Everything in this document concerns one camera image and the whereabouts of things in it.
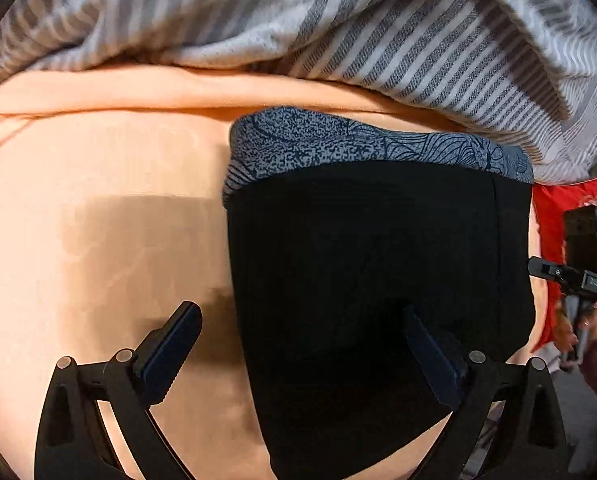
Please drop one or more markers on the orange bed sheet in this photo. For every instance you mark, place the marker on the orange bed sheet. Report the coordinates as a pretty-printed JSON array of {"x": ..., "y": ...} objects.
[{"x": 108, "y": 240}]

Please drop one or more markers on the red embroidered cloth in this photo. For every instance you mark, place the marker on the red embroidered cloth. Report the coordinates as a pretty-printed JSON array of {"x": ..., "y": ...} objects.
[{"x": 553, "y": 220}]

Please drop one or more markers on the person's right hand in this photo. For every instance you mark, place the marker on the person's right hand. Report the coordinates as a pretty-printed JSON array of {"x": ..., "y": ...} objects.
[{"x": 578, "y": 332}]

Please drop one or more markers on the black pants with patterned stripe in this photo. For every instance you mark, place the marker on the black pants with patterned stripe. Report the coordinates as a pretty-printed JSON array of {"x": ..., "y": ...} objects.
[{"x": 378, "y": 280}]

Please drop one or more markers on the grey striped blanket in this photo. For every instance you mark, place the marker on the grey striped blanket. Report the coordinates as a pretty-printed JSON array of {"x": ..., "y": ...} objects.
[{"x": 328, "y": 35}]

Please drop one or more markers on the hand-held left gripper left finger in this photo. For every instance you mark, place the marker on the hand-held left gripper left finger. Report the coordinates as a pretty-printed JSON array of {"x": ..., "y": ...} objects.
[{"x": 171, "y": 355}]

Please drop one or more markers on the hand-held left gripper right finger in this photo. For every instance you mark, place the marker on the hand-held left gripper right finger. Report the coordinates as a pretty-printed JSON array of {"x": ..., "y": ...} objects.
[{"x": 431, "y": 355}]

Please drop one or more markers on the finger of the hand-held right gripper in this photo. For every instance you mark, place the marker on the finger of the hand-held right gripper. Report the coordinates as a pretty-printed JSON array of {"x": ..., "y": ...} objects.
[{"x": 543, "y": 267}]

